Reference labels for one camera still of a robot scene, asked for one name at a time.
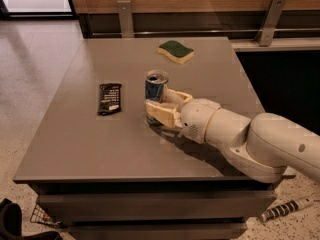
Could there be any black white striped object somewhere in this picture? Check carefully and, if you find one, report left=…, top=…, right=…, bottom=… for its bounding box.
left=259, top=197, right=314, bottom=223

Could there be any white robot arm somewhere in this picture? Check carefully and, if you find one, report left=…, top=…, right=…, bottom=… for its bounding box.
left=145, top=88, right=320, bottom=183

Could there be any wire basket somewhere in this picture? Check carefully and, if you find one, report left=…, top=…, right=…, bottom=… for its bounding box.
left=30, top=204, right=59, bottom=227

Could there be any left metal wall bracket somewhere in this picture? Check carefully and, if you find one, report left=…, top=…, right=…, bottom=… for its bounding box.
left=117, top=0, right=134, bottom=38

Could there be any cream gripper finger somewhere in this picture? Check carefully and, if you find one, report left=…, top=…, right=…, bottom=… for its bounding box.
left=145, top=100, right=181, bottom=128
left=163, top=89, right=193, bottom=109

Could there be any metal rail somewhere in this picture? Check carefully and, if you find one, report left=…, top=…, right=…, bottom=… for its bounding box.
left=91, top=28, right=320, bottom=36

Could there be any right metal wall bracket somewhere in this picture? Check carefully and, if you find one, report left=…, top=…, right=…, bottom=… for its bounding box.
left=255, top=0, right=287, bottom=47

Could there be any grey drawer cabinet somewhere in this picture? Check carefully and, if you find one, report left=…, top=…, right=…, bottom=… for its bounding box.
left=14, top=38, right=276, bottom=240

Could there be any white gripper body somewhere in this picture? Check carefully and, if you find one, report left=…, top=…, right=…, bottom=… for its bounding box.
left=180, top=99, right=221, bottom=144

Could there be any black snack bar wrapper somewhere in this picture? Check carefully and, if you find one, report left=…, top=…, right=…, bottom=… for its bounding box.
left=97, top=83, right=122, bottom=116

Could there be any green yellow sponge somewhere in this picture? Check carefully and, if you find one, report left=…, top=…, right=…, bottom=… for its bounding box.
left=158, top=40, right=194, bottom=64

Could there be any metal wall bracket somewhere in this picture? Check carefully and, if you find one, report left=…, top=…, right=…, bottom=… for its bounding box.
left=117, top=0, right=134, bottom=38
left=255, top=0, right=287, bottom=47

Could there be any blue silver redbull can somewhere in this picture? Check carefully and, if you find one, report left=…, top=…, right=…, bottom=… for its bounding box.
left=144, top=69, right=170, bottom=127

